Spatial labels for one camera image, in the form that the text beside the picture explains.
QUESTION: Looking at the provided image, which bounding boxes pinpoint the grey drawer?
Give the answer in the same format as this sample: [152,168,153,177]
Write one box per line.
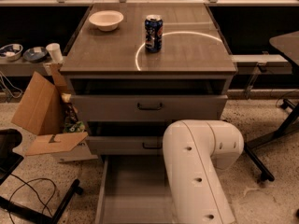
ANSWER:
[71,95,228,121]
[94,155,175,224]
[87,136,163,155]

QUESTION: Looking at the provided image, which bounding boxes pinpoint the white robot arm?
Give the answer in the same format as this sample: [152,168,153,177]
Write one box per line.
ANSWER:
[163,119,244,224]

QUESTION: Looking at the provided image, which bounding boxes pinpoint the grey drawer cabinet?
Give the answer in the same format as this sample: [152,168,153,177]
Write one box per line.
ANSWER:
[59,2,238,156]

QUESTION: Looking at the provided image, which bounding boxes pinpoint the open cardboard box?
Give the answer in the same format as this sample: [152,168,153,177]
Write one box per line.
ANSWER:
[11,63,97,162]

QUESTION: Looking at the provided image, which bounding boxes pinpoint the snack bags in box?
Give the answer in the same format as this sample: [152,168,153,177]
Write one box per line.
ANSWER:
[62,93,85,133]

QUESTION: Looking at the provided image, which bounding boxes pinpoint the blue soda can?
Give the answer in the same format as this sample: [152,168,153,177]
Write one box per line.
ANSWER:
[145,14,163,53]

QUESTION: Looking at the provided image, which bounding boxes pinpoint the white bowl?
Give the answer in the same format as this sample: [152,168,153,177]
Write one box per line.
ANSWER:
[89,10,123,32]

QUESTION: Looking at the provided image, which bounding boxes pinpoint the white paper cup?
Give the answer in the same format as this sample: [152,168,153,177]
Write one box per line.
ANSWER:
[46,43,64,63]

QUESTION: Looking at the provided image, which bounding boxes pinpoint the dark blue bowl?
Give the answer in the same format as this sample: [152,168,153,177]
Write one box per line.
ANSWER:
[23,47,48,63]

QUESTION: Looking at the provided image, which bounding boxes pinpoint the grey low shelf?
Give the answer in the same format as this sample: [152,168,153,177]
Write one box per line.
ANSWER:
[0,57,54,77]

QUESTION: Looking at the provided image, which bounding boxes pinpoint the blue patterned bowl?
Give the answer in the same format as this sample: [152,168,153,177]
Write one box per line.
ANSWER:
[0,44,23,62]

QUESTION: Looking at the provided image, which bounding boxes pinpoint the black stand left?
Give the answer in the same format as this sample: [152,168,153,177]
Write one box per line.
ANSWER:
[0,129,83,224]

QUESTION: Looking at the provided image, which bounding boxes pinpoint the black table stand right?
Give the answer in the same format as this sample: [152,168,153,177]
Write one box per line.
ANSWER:
[244,31,299,182]

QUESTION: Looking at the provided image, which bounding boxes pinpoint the black cable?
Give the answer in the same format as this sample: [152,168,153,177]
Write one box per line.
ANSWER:
[7,173,58,224]

